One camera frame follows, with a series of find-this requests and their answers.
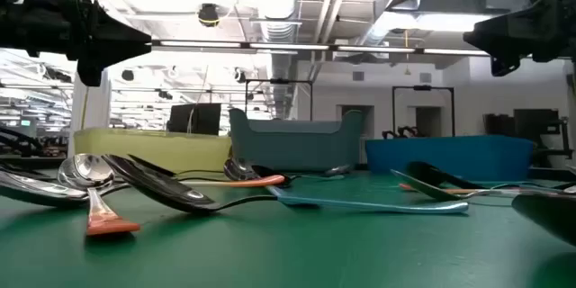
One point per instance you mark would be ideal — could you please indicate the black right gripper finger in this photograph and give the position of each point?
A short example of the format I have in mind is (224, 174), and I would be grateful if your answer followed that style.
(504, 65)
(508, 29)

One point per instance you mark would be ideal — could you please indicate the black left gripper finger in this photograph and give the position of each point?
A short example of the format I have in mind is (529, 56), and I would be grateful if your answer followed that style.
(90, 72)
(117, 38)

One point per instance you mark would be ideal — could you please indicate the large black spoon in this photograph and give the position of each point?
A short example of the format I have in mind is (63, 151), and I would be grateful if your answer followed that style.
(171, 191)

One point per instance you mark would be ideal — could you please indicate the long blue spoon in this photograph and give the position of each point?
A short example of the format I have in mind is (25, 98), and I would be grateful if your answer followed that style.
(382, 206)

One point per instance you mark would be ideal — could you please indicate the dark monitor on arm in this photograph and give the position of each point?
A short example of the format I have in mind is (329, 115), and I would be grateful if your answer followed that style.
(535, 121)

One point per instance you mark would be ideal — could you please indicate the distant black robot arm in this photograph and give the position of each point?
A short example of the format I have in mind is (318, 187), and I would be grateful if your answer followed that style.
(405, 131)
(18, 139)

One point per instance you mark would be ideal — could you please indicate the white building column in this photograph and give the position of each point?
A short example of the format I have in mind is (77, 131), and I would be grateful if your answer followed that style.
(96, 108)

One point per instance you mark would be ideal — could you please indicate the green exit sign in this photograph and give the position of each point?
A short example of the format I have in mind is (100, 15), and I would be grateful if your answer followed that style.
(25, 123)

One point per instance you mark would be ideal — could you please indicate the blue plastic bin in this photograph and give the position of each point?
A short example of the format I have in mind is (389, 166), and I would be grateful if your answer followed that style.
(472, 155)

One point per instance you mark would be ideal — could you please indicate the yellow-green plastic bin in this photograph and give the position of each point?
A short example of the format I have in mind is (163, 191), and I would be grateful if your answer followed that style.
(153, 150)

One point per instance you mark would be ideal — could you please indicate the black computer monitor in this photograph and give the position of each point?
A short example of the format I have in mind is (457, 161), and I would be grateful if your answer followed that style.
(198, 119)

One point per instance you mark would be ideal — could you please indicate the long LED light bar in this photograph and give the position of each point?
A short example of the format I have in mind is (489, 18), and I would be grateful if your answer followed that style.
(288, 46)

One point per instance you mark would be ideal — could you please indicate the black metal frame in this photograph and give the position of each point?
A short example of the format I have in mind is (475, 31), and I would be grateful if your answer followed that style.
(279, 81)
(423, 87)

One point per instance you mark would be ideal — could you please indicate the black ceiling dome camera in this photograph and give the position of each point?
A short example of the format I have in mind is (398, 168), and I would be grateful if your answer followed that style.
(208, 14)

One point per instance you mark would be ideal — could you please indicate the ribbed silver air duct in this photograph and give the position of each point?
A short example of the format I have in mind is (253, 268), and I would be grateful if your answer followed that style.
(275, 9)

